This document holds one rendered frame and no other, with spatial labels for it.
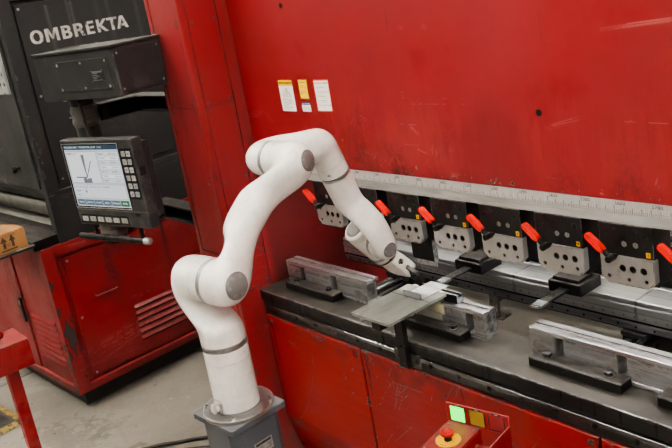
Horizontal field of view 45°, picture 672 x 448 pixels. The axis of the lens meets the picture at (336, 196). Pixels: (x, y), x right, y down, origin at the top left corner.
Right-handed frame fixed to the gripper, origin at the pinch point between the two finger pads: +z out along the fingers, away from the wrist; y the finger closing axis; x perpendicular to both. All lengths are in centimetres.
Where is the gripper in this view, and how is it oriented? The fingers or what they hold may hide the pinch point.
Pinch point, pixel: (412, 278)
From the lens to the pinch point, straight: 268.8
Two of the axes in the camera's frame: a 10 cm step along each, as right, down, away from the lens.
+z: 6.1, 5.4, 5.8
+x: -4.7, 8.4, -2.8
